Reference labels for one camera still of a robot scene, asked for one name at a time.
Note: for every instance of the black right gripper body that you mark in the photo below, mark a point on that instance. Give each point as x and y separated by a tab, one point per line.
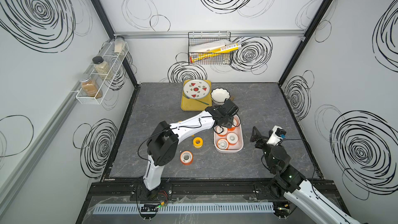
266	150

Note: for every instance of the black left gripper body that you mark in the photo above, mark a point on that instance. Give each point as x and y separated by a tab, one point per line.
227	122

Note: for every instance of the orange sealing tape roll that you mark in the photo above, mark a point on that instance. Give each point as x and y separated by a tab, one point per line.
222	144
186	158
232	138
221	131
234	125

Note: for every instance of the yellow sealing tape roll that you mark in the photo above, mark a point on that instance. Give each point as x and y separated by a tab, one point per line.
198	142

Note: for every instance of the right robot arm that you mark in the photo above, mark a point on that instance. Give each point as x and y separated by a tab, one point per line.
291	184

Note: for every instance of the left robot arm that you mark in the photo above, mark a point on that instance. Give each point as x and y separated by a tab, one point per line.
163	143

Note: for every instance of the white storage box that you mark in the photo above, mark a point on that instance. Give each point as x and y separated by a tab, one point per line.
235	148

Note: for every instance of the yellow white foil box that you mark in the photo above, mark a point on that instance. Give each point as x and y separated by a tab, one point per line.
214	53

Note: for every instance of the white scalloped bowl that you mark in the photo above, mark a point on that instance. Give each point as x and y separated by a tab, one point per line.
219	96

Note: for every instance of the watermelon pattern plate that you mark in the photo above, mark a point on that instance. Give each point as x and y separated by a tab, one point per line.
196	89

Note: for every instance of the yellow plastic tray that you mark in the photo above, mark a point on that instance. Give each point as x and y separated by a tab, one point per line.
188	105

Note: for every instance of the purple teal fork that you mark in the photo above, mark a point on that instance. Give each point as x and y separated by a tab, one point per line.
195	100

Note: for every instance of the white spice jar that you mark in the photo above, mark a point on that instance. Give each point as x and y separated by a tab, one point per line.
119	45

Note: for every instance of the black lid spice jar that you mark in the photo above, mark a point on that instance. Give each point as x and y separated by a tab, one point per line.
102	68

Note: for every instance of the brown spice jar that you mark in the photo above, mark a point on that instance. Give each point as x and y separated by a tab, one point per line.
90	86

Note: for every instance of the black wire basket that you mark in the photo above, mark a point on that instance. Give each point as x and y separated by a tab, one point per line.
201	40

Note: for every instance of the aluminium wall rail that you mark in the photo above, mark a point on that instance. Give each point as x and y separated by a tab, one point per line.
211	34

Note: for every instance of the white wire spice rack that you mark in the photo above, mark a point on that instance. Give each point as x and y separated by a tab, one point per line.
110	88

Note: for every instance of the white slotted cable duct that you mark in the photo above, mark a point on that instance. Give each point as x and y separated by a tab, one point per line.
186	208

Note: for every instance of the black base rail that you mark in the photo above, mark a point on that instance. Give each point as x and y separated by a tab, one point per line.
173	189

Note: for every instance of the black corner frame post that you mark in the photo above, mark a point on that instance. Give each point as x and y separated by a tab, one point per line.
110	32

